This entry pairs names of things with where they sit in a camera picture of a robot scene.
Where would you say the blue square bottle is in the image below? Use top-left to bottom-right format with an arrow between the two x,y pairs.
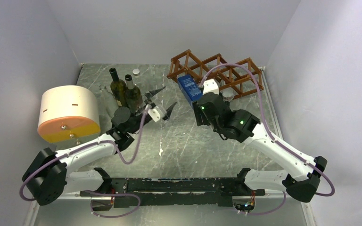
177,74 -> 203,107

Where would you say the brown wooden wine rack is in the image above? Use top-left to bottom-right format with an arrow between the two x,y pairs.
167,49 -> 264,99

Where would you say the clear square gold-label bottle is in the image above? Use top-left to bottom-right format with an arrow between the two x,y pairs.
222,88 -> 235,102

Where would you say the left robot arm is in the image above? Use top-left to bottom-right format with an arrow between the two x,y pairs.
19,88 -> 176,206

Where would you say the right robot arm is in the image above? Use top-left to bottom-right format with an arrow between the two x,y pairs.
193,92 -> 327,202

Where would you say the dark green labelled wine bottle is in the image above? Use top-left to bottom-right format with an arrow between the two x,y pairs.
124,74 -> 143,113

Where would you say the clear bottle silver cap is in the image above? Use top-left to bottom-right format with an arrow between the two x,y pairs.
132,68 -> 141,86

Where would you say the dark green open wine bottle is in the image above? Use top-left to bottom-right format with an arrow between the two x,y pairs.
109,68 -> 128,107

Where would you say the cream and orange cylinder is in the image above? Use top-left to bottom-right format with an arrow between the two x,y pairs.
37,85 -> 100,144

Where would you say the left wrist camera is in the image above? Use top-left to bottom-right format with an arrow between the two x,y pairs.
148,105 -> 167,122

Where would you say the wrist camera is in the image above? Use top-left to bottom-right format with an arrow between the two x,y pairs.
202,79 -> 219,95
148,105 -> 167,122

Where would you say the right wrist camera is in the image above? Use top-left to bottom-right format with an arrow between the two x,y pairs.
202,79 -> 219,95

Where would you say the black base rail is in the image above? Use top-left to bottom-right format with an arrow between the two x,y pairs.
95,178 -> 264,208

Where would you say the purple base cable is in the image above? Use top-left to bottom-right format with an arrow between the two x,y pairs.
90,192 -> 141,219

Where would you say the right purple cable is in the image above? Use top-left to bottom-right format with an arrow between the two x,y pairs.
198,63 -> 336,198

